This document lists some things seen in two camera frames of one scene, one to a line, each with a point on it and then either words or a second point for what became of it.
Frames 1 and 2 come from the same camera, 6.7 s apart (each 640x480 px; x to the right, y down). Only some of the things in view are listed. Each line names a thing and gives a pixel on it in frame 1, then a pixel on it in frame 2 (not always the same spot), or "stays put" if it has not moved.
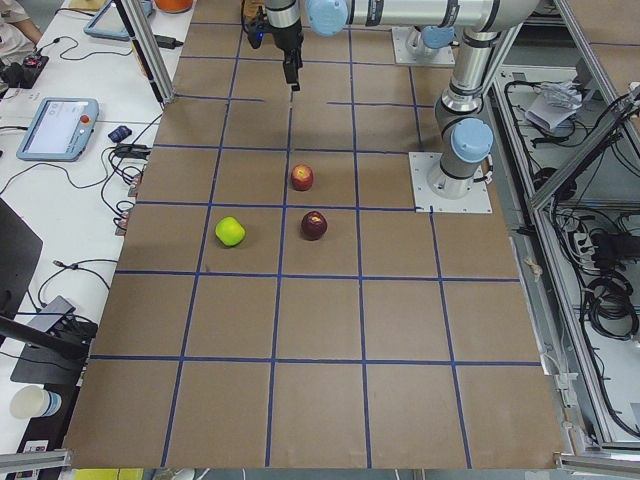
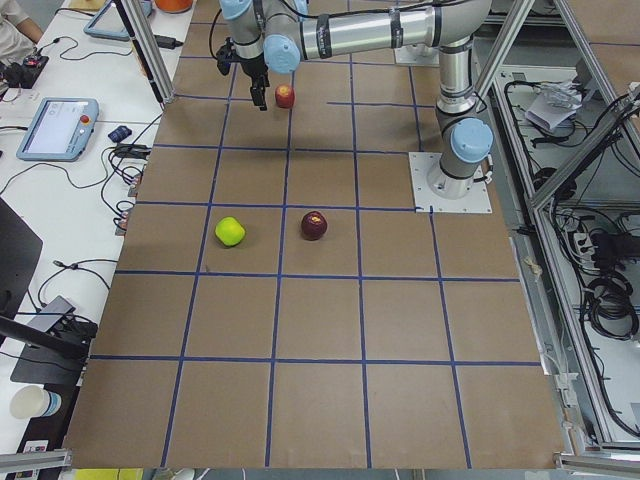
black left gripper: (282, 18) to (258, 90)
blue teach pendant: (60, 130) stays put
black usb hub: (132, 150) stays put
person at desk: (19, 35) stays put
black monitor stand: (53, 357) stays put
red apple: (302, 177) to (285, 96)
